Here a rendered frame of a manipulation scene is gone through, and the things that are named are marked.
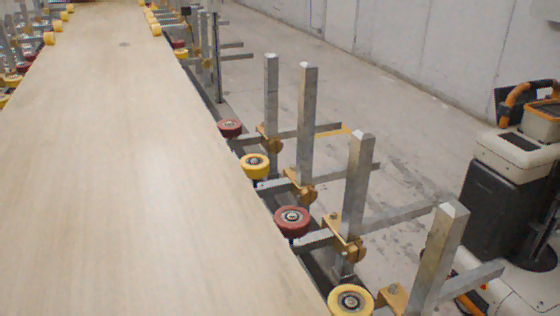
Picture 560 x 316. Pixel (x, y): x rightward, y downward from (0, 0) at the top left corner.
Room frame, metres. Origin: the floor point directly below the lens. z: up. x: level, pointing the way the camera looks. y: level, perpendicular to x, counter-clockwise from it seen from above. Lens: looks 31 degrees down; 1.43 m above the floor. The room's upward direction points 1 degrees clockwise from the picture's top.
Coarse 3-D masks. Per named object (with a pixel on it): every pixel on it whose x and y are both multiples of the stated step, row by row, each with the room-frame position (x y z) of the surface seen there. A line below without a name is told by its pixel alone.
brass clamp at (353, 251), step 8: (328, 216) 0.73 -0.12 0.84; (328, 224) 0.70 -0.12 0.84; (336, 224) 0.70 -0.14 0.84; (336, 232) 0.67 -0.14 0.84; (336, 240) 0.66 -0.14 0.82; (344, 240) 0.64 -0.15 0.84; (360, 240) 0.64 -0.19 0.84; (336, 248) 0.65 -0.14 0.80; (344, 248) 0.62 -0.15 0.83; (352, 248) 0.62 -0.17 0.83; (360, 248) 0.62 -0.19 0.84; (344, 256) 0.61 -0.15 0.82; (352, 256) 0.61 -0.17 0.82; (360, 256) 0.62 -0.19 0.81
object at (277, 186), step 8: (376, 160) 1.03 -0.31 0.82; (328, 168) 0.98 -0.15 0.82; (336, 168) 0.98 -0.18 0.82; (344, 168) 0.98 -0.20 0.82; (376, 168) 1.01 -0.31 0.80; (312, 176) 0.93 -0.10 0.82; (320, 176) 0.94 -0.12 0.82; (328, 176) 0.95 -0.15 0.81; (336, 176) 0.96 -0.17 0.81; (344, 176) 0.97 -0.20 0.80; (264, 184) 0.89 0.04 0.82; (272, 184) 0.89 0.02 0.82; (280, 184) 0.89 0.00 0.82; (288, 184) 0.90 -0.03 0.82; (256, 192) 0.86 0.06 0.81; (264, 192) 0.87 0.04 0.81; (272, 192) 0.88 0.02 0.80; (280, 192) 0.89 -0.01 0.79
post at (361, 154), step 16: (352, 144) 0.66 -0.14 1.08; (368, 144) 0.64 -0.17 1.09; (352, 160) 0.65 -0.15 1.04; (368, 160) 0.64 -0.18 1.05; (352, 176) 0.64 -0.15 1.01; (368, 176) 0.64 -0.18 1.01; (352, 192) 0.64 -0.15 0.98; (352, 208) 0.63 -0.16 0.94; (352, 224) 0.64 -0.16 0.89; (352, 240) 0.64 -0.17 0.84; (336, 256) 0.66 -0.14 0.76; (352, 272) 0.64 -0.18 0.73
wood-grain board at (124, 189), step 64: (128, 0) 4.36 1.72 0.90; (64, 64) 1.84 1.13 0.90; (128, 64) 1.81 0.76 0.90; (0, 128) 1.08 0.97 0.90; (64, 128) 1.08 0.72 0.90; (128, 128) 1.08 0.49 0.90; (192, 128) 1.08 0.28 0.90; (0, 192) 0.71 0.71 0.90; (64, 192) 0.72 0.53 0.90; (128, 192) 0.73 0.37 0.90; (192, 192) 0.73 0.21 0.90; (0, 256) 0.49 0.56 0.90; (64, 256) 0.50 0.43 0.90; (128, 256) 0.51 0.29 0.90; (192, 256) 0.52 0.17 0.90; (256, 256) 0.53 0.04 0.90
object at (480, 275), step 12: (492, 264) 0.57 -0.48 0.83; (456, 276) 0.53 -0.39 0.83; (468, 276) 0.53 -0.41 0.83; (480, 276) 0.53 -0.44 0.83; (492, 276) 0.54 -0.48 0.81; (444, 288) 0.50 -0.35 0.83; (456, 288) 0.50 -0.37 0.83; (468, 288) 0.51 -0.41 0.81; (444, 300) 0.49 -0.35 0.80; (384, 312) 0.45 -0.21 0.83
